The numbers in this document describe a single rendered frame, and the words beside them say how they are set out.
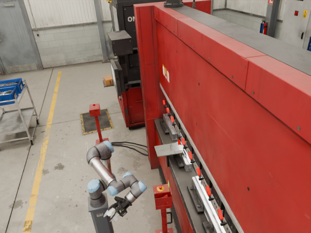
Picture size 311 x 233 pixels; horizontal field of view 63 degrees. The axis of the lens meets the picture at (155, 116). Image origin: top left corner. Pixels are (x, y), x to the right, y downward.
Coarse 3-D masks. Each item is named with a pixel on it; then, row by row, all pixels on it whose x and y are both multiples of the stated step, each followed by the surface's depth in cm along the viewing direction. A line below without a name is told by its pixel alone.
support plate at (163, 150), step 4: (168, 144) 273; (172, 144) 273; (176, 144) 272; (156, 148) 268; (160, 148) 268; (164, 148) 267; (168, 148) 267; (156, 152) 263; (160, 152) 262; (164, 152) 262; (168, 152) 261; (172, 152) 261; (176, 152) 261; (180, 152) 260; (160, 156) 257
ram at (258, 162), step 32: (160, 32) 270; (160, 64) 298; (192, 64) 178; (192, 96) 190; (224, 96) 132; (192, 128) 203; (224, 128) 139; (256, 128) 106; (288, 128) 86; (224, 160) 146; (256, 160) 110; (288, 160) 88; (224, 192) 153; (256, 192) 114; (288, 192) 91; (256, 224) 119; (288, 224) 94
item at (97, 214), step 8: (88, 200) 242; (88, 208) 233; (96, 208) 233; (104, 208) 235; (96, 216) 237; (96, 224) 242; (104, 224) 245; (96, 232) 250; (104, 232) 250; (112, 232) 256
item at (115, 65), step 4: (112, 60) 346; (112, 64) 331; (116, 64) 339; (116, 68) 316; (120, 68) 323; (116, 72) 316; (120, 72) 320; (116, 76) 318; (120, 76) 323; (116, 80) 321; (120, 80) 325; (116, 84) 324; (120, 84) 328; (116, 88) 335; (120, 88) 327; (124, 88) 332; (120, 92) 330
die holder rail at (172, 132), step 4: (164, 116) 331; (168, 116) 330; (164, 120) 335; (168, 120) 323; (168, 124) 314; (168, 128) 316; (172, 128) 306; (172, 132) 298; (176, 132) 297; (172, 136) 298; (176, 136) 300; (172, 140) 300
